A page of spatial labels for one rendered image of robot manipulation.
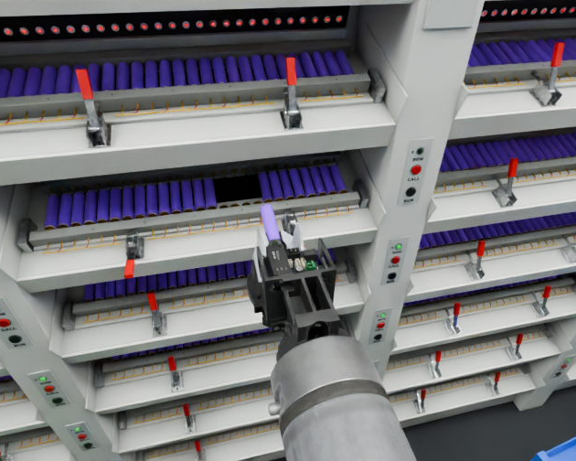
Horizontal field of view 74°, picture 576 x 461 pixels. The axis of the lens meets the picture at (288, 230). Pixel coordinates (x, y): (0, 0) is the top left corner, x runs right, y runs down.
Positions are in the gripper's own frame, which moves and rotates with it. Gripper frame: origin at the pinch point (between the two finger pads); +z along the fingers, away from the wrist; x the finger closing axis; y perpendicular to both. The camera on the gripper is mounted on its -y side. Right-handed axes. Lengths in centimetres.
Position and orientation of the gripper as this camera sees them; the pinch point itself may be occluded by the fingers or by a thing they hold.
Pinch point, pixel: (274, 243)
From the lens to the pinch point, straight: 51.4
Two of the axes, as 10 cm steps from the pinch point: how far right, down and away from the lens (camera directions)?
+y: 0.0, -7.9, -6.1
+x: -9.8, 1.4, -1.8
